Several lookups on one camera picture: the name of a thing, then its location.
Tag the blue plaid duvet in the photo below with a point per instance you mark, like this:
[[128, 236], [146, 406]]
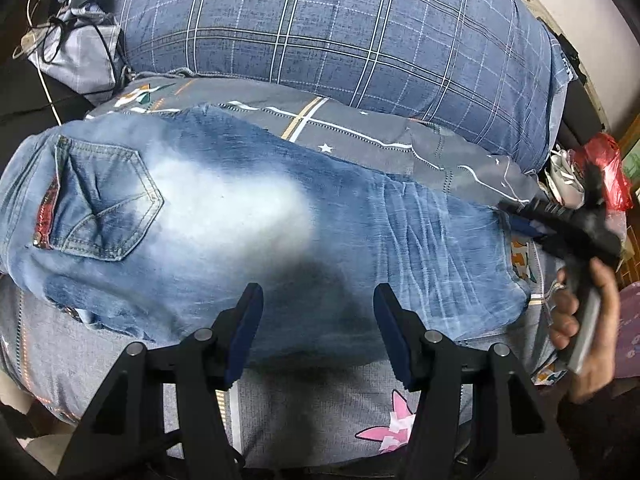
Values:
[[340, 35]]

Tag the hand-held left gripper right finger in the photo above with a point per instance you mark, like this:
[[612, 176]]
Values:
[[395, 332]]

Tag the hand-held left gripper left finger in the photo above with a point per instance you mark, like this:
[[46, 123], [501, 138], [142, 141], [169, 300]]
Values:
[[245, 332]]

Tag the blue denim pants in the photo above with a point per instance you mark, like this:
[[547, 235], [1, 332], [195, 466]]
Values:
[[240, 240]]

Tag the white striped cloth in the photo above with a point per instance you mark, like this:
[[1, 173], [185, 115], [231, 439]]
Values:
[[562, 175]]

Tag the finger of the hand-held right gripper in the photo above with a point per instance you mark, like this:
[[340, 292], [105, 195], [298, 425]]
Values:
[[525, 215]]

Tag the pink printed cloth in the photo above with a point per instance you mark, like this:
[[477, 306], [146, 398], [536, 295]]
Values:
[[627, 330]]

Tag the red plastic bag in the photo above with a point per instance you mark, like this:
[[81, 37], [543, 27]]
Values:
[[607, 170]]

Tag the grey printed bed sheet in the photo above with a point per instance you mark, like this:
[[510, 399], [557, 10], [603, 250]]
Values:
[[300, 400]]

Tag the person's right hand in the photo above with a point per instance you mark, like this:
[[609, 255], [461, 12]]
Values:
[[592, 330]]

